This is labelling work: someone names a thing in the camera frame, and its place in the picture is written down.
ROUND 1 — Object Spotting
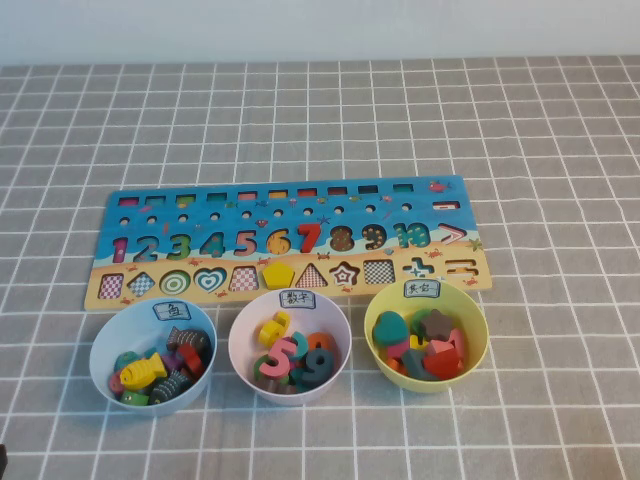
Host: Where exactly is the red wooden number seven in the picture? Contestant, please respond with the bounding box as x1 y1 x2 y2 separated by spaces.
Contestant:
297 222 323 255

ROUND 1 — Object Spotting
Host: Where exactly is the yellow wooden pentagon piece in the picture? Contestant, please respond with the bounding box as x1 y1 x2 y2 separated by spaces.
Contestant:
263 260 300 291

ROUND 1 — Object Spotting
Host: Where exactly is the pink plastic bowl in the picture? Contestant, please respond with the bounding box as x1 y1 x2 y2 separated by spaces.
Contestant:
228 288 353 406

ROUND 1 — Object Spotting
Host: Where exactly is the brown wooden star piece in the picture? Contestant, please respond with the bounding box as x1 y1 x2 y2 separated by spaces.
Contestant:
418 308 454 342

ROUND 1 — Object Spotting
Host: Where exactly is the grey wooden shape piece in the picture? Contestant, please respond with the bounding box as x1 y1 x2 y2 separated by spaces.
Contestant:
399 348 431 381

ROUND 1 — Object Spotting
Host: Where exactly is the blue wooden number puzzle board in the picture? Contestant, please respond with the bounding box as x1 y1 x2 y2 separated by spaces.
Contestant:
81 174 494 312

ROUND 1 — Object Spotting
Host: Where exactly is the coral wooden shape piece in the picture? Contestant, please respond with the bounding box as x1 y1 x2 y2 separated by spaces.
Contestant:
447 327 469 364

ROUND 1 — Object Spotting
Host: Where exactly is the yellow plastic bowl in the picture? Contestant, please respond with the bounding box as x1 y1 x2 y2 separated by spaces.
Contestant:
363 279 490 395

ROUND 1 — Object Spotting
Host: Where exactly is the red wooden trapezoid piece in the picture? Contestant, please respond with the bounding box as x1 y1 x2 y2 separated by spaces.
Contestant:
423 339 464 380

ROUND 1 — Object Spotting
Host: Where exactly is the light blue plastic bowl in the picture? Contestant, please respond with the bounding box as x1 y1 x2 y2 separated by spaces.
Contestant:
88 299 219 418

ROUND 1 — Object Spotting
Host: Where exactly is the white paper label sticker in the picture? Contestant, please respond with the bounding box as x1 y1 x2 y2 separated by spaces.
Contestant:
402 279 441 300
278 289 318 311

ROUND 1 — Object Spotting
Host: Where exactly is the orange wooden number zero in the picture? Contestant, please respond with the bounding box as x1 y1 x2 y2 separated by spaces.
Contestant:
305 332 339 354

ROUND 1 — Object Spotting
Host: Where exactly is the yellow wooden number six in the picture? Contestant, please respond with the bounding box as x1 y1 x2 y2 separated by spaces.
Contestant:
257 310 292 347

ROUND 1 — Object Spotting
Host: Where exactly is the teal wooden number three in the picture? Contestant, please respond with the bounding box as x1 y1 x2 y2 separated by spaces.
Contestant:
290 330 310 361

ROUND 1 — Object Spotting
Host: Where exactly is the grey white-grid tablecloth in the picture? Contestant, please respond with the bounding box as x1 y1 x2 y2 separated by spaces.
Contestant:
0 52 640 480

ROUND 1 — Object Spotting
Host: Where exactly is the dark teal wooden number nine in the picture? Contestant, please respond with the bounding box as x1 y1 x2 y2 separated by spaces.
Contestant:
294 348 335 392

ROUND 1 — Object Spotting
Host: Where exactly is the pink wooden number five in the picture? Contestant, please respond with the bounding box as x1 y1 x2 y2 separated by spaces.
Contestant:
259 337 301 380

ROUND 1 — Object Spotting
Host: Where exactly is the dark brown wooden fish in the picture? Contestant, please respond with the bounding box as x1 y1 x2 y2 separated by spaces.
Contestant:
165 325 212 354

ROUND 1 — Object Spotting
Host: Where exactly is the red wooden fish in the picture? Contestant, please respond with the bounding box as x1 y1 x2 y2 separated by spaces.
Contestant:
175 343 206 379

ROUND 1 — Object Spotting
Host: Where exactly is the dark grey wooden fish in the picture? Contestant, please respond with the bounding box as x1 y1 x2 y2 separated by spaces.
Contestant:
148 370 194 405

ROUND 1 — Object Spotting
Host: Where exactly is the yellow wooden fish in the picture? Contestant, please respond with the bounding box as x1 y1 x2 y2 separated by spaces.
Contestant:
118 352 168 391

